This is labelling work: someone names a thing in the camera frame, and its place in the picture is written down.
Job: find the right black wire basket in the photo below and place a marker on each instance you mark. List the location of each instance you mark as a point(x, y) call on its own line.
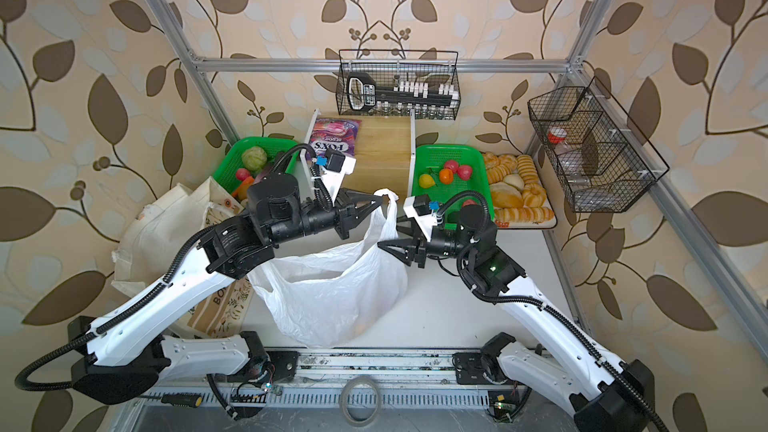
point(621, 163)

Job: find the yellow lemon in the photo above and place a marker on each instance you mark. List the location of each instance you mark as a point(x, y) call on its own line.
point(426, 181)

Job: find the plastic bottle red cap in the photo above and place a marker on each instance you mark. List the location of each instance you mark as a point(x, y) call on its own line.
point(569, 160)

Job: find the left green basket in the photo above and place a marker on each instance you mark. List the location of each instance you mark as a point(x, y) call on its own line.
point(226, 174)

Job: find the tape roll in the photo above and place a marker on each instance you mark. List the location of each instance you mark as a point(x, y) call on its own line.
point(360, 401)

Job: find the yellow handled screwdriver left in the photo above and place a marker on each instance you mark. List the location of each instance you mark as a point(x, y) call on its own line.
point(185, 400)

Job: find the right green basket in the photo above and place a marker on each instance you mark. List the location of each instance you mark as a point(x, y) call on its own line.
point(429, 159)

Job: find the red apple back left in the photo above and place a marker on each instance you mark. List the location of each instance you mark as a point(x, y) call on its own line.
point(451, 165)

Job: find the green basket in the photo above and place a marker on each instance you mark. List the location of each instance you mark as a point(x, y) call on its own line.
point(226, 174)
point(429, 159)

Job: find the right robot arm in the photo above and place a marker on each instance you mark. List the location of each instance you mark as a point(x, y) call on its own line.
point(599, 390)

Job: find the bread tray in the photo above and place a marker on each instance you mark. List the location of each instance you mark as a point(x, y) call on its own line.
point(518, 197)

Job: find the red apple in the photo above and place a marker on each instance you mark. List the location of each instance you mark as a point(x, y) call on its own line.
point(465, 172)
point(451, 165)

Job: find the orange fruit small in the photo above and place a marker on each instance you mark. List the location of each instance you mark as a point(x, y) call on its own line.
point(446, 177)

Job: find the purple Fox's candy bag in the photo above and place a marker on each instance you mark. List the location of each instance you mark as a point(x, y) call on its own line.
point(334, 134)

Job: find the green cabbage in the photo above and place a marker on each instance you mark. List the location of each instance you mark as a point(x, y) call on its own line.
point(254, 159)

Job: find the black wire basket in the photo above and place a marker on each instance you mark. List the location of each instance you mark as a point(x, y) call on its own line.
point(621, 163)
point(432, 65)

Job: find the red apple back right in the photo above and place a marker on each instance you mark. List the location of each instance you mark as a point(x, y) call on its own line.
point(465, 172)

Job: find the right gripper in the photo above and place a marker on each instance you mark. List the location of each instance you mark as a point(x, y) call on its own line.
point(421, 238)

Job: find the white plastic grocery bag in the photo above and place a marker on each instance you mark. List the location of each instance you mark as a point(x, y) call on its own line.
point(328, 298)

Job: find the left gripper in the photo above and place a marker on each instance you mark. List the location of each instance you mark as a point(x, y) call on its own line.
point(342, 208)

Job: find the white wooden two-tier shelf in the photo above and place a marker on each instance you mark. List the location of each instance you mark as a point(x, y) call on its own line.
point(385, 155)

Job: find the back black wire basket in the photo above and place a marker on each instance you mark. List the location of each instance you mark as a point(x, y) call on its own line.
point(432, 65)

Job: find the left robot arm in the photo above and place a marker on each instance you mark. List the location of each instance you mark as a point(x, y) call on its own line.
point(120, 356)

